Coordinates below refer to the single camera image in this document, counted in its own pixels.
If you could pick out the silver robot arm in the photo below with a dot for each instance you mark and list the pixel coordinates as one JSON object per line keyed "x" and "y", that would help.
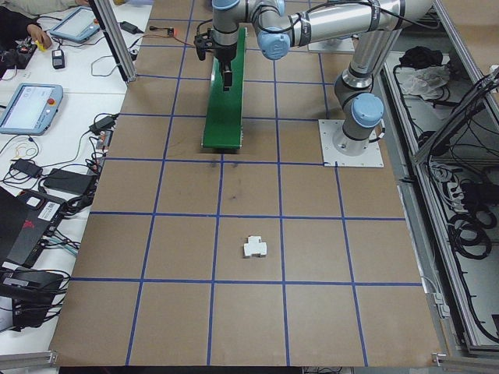
{"x": 368, "y": 54}

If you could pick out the bystander hand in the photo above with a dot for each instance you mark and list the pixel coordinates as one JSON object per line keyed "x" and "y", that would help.
{"x": 41, "y": 37}

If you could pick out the green conveyor belt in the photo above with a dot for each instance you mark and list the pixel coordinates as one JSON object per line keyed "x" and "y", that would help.
{"x": 224, "y": 124}

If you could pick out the small black circuit board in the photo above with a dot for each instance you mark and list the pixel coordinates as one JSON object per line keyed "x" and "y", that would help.
{"x": 171, "y": 31}

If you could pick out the small black power box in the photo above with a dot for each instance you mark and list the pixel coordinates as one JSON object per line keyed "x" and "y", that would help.
{"x": 134, "y": 52}

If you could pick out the black power adapter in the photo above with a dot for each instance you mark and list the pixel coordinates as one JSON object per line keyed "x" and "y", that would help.
{"x": 25, "y": 167}
{"x": 103, "y": 122}

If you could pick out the grey teach pendant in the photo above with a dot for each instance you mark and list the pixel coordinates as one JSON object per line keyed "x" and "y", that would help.
{"x": 74, "y": 25}
{"x": 27, "y": 109}

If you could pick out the black handheld remote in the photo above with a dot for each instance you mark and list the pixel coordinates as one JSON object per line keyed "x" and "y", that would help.
{"x": 58, "y": 59}

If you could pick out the white circuit breaker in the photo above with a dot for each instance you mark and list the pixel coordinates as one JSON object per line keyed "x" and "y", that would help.
{"x": 255, "y": 249}

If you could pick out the large black power brick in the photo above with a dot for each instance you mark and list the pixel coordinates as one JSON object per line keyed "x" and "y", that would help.
{"x": 68, "y": 181}

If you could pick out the black crumpled cloth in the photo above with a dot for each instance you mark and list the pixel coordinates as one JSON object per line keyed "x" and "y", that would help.
{"x": 421, "y": 56}

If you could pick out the white crumpled cloth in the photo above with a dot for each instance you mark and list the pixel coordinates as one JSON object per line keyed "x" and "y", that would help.
{"x": 427, "y": 82}

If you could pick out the black electronics device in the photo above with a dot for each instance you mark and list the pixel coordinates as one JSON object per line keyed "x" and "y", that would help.
{"x": 27, "y": 284}

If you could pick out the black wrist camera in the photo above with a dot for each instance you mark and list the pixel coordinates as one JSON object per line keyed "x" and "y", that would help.
{"x": 203, "y": 46}

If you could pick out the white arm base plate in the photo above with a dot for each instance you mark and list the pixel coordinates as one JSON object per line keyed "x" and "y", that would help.
{"x": 323, "y": 47}
{"x": 374, "y": 159}

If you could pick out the aluminium profile post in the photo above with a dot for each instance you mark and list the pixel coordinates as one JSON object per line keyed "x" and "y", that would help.
{"x": 114, "y": 39}

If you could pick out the V-shaped metal bar frame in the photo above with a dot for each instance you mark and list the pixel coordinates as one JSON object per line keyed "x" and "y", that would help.
{"x": 427, "y": 249}

